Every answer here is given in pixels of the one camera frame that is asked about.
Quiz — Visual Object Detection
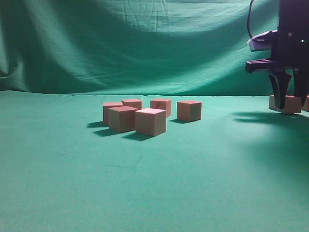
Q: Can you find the black cable loop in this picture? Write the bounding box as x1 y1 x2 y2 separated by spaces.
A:
247 0 255 39

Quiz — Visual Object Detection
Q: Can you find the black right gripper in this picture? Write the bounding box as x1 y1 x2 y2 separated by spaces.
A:
245 0 309 112

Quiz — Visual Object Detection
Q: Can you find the pink cube light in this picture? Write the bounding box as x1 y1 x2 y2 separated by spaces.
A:
135 108 167 137

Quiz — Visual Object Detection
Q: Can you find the pink cube placed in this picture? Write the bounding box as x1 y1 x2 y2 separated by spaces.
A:
122 99 142 110
177 100 202 122

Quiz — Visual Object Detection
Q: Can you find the pink cube with dark mark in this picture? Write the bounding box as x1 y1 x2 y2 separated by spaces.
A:
150 98 171 117

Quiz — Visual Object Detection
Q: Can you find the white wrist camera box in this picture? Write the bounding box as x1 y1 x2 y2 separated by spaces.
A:
247 30 278 52

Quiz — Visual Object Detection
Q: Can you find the pink cube column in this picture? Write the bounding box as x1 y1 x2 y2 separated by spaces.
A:
269 95 277 111
302 95 309 112

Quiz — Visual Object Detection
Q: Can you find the pink cube far column rear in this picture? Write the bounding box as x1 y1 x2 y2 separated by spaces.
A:
269 95 277 111

